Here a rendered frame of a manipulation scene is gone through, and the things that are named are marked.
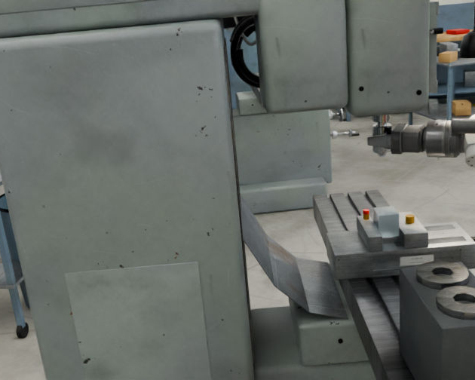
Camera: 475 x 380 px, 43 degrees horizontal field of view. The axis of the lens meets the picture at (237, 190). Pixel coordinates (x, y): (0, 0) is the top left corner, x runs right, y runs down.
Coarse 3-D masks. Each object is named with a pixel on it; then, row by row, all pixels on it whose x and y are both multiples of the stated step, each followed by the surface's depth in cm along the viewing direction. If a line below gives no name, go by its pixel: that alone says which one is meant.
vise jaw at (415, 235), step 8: (400, 216) 158; (400, 224) 154; (408, 224) 153; (416, 224) 153; (400, 232) 151; (408, 232) 148; (416, 232) 148; (424, 232) 147; (400, 240) 151; (408, 240) 148; (416, 240) 148; (424, 240) 148; (408, 248) 149
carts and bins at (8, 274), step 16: (448, 48) 554; (448, 64) 531; (464, 64) 531; (448, 80) 535; (448, 96) 538; (416, 112) 602; (432, 112) 580; (448, 112) 542; (464, 112) 566; (0, 176) 304; (0, 208) 321; (0, 224) 294; (0, 240) 296; (0, 256) 340; (16, 256) 331; (0, 272) 320; (16, 272) 318; (0, 288) 305; (16, 288) 307; (16, 304) 307; (16, 320) 311
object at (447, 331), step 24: (432, 264) 111; (456, 264) 111; (408, 288) 110; (432, 288) 105; (456, 288) 102; (408, 312) 111; (432, 312) 98; (456, 312) 96; (408, 336) 113; (432, 336) 98; (456, 336) 94; (408, 360) 114; (432, 360) 100; (456, 360) 95
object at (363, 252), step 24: (360, 216) 161; (336, 240) 157; (360, 240) 156; (384, 240) 155; (432, 240) 152; (456, 240) 151; (336, 264) 150; (360, 264) 150; (384, 264) 150; (408, 264) 150
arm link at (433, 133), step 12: (396, 132) 144; (408, 132) 144; (420, 132) 144; (432, 132) 141; (396, 144) 143; (408, 144) 144; (420, 144) 144; (432, 144) 142; (432, 156) 144; (444, 156) 143
